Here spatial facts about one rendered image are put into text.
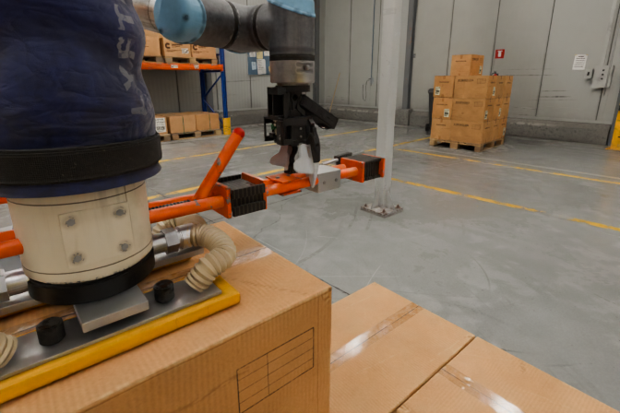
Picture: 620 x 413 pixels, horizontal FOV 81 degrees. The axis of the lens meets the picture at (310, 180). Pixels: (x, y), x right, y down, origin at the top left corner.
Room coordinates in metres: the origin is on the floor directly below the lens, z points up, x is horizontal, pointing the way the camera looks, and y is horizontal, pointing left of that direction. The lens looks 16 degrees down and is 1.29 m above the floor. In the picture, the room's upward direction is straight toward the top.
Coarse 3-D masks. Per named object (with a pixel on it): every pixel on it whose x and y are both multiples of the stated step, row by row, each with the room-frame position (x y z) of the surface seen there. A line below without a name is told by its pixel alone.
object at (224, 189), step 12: (228, 180) 0.70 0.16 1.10; (240, 180) 0.70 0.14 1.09; (252, 180) 0.69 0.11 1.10; (264, 180) 0.66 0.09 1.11; (216, 192) 0.64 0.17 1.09; (228, 192) 0.61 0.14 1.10; (240, 192) 0.62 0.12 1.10; (252, 192) 0.63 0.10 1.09; (264, 192) 0.65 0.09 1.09; (228, 204) 0.61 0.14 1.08; (240, 204) 0.63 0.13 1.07; (252, 204) 0.63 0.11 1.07; (264, 204) 0.65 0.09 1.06; (228, 216) 0.61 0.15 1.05
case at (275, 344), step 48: (240, 240) 0.75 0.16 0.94; (144, 288) 0.55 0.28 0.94; (240, 288) 0.55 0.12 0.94; (288, 288) 0.55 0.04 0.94; (192, 336) 0.43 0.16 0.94; (240, 336) 0.44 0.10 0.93; (288, 336) 0.50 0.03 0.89; (48, 384) 0.35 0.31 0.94; (96, 384) 0.35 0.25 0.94; (144, 384) 0.36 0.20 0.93; (192, 384) 0.39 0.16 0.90; (240, 384) 0.44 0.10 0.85; (288, 384) 0.50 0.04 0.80
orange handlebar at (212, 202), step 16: (272, 176) 0.74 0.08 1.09; (288, 176) 0.74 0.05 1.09; (304, 176) 0.79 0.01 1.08; (272, 192) 0.69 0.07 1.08; (288, 192) 0.72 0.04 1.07; (160, 208) 0.56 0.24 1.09; (176, 208) 0.57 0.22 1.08; (192, 208) 0.58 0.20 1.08; (208, 208) 0.60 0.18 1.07; (0, 240) 0.45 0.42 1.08; (16, 240) 0.44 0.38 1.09; (0, 256) 0.42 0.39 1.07
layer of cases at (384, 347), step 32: (384, 288) 1.19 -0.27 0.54; (352, 320) 1.01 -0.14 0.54; (384, 320) 1.01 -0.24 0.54; (416, 320) 1.01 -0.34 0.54; (352, 352) 0.86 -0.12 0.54; (384, 352) 0.86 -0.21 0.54; (416, 352) 0.86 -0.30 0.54; (448, 352) 0.86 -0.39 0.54; (480, 352) 0.86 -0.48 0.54; (352, 384) 0.75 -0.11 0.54; (384, 384) 0.75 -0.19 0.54; (416, 384) 0.75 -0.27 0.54; (448, 384) 0.75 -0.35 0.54; (480, 384) 0.75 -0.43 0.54; (512, 384) 0.75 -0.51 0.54; (544, 384) 0.75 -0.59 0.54
